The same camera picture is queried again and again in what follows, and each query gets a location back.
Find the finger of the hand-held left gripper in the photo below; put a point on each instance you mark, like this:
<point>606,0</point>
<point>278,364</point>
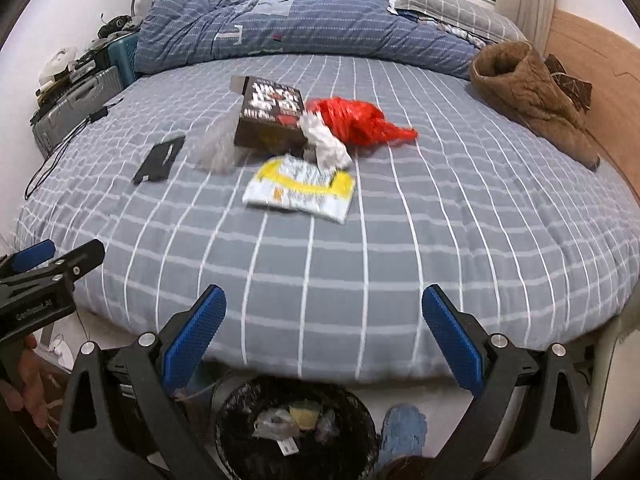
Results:
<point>75,260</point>
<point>32,252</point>

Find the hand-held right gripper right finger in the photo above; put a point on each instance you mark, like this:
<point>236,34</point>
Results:
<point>452,335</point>

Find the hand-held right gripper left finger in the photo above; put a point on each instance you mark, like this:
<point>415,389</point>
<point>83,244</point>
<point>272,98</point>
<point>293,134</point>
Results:
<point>197,330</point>

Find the black trash bin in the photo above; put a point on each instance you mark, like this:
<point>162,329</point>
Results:
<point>240,410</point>

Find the black packet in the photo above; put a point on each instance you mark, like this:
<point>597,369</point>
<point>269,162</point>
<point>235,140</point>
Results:
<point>160,160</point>

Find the yellow and white packet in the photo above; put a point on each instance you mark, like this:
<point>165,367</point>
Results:
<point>300,185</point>

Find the clear plastic wrap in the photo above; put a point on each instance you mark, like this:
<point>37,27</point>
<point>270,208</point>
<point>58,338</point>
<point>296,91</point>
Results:
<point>217,150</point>

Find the white tissue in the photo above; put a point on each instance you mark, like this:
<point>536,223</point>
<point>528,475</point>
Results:
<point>327,145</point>

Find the brown snack box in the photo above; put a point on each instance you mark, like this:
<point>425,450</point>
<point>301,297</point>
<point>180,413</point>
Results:
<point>270,110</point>

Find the red plastic bag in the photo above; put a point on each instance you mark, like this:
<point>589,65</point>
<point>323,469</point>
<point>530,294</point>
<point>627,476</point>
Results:
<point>360,120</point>

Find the person's left hand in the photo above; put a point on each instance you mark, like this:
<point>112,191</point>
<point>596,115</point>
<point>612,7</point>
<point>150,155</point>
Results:
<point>30,385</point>

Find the blue slipper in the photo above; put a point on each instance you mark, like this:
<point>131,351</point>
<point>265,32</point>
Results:
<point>402,435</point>

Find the grey suitcase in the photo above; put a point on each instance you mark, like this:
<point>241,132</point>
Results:
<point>75,100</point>

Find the white round object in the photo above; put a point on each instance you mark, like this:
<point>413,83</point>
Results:
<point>55,62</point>

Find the teal suitcase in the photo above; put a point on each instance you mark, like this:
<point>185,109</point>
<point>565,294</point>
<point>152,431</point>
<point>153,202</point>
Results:
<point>122,57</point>

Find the black device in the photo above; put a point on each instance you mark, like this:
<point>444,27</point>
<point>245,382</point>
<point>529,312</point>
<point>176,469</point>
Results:
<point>115,25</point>

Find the brown fleece jacket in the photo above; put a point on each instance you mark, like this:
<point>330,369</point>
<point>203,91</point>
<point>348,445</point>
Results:
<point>525,90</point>

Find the dark leaf-patterned cushion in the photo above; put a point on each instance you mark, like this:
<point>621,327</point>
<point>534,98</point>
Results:
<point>572,85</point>

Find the wooden headboard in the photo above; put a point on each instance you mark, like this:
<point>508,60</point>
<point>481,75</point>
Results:
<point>600,50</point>

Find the blue striped duvet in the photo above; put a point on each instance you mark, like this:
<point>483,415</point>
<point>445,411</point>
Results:
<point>325,25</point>

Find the grey checked pillow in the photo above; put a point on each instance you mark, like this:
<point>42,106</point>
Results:
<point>450,0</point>

